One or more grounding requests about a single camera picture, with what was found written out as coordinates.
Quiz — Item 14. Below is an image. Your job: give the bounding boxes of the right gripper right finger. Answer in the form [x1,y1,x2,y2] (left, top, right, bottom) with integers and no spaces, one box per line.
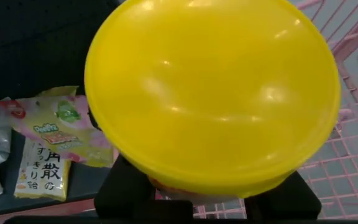
[244,170,322,221]

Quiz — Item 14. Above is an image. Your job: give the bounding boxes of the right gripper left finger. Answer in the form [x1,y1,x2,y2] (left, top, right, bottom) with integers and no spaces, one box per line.
[93,153,194,222]

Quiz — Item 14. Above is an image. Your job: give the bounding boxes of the yellow lidded round container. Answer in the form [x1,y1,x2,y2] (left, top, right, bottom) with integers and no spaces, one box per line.
[84,0,342,205]

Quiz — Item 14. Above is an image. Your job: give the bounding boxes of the pink shopping cart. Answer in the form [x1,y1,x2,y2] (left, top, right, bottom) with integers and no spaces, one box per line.
[0,0,358,224]

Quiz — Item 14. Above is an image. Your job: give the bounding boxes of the white yellow candy bag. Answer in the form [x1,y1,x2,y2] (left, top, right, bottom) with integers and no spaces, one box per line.
[13,138,71,202]

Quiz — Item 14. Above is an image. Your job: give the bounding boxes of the pink yellow snack bag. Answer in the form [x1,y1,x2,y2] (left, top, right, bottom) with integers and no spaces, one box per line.
[0,85,115,168]

